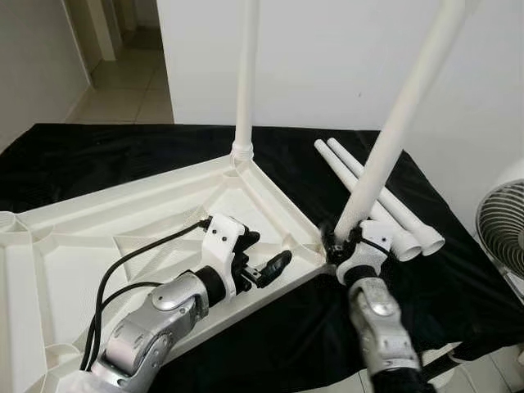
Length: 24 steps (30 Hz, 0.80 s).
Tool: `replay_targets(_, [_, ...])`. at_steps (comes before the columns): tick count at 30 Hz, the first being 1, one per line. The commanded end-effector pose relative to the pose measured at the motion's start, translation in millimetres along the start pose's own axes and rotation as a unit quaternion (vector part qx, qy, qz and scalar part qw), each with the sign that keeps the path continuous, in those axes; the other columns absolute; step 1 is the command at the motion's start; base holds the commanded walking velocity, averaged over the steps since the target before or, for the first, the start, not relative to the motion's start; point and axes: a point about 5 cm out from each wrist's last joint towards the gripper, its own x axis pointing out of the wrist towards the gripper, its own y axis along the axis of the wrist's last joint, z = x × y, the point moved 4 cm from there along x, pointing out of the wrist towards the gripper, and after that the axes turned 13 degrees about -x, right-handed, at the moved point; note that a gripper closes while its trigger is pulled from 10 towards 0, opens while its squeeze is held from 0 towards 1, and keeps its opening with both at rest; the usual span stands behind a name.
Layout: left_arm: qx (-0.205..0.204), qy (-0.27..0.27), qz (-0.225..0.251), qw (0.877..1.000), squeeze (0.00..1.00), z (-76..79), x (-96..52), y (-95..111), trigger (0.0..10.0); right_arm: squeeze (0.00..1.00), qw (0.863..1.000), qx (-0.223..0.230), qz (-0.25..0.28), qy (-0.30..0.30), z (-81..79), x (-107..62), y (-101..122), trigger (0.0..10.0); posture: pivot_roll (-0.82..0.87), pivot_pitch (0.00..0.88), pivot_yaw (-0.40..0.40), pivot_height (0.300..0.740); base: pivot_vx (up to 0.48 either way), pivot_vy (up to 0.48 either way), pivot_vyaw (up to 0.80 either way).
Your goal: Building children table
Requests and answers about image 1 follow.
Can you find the white plastic children table top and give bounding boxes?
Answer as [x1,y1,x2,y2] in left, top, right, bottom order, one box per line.
[0,151,328,393]

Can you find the black tablecloth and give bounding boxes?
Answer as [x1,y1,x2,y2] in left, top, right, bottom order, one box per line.
[0,123,524,393]

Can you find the white round floor fan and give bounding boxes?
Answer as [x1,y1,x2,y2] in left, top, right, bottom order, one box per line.
[475,180,524,296]

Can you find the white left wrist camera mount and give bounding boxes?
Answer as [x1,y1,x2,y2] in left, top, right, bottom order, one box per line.
[201,215,246,296]

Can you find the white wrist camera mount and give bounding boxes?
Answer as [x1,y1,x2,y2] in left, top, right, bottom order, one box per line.
[336,223,394,283]
[201,215,246,296]

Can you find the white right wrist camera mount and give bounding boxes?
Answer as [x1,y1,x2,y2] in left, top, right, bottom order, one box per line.
[336,223,394,283]

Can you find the black left gripper power cable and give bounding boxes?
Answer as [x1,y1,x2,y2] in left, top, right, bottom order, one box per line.
[86,281,165,369]

